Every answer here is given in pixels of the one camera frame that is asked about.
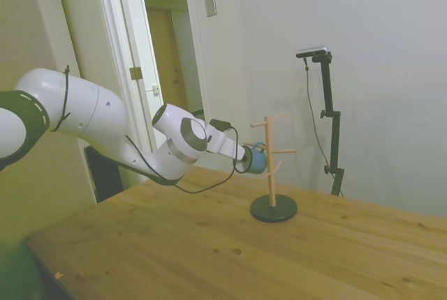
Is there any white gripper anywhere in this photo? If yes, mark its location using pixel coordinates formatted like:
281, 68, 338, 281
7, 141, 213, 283
207, 124, 253, 174

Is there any blue ceramic mug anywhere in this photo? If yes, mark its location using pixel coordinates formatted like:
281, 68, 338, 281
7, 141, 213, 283
244, 142, 270, 176

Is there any wooden mug tree black base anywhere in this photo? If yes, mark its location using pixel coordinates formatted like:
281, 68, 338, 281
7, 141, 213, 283
249, 112, 298, 223

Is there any brown wooden door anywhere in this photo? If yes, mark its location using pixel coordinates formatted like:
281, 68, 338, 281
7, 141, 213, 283
145, 6, 190, 114

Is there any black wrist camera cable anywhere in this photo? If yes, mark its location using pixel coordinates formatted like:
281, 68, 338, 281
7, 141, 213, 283
124, 123, 247, 195

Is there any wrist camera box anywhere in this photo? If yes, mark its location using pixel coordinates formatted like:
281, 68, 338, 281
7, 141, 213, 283
209, 118, 233, 133

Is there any black articulated camera stand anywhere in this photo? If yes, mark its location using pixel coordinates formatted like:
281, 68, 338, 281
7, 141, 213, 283
309, 52, 346, 197

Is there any grey exterior camera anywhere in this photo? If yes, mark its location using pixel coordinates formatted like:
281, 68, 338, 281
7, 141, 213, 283
295, 45, 330, 59

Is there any grey wall switch plate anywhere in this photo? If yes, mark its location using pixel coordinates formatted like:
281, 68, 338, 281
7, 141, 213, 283
203, 0, 218, 19

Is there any white door frame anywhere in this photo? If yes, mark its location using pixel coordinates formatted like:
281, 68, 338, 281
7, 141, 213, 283
91, 0, 211, 156

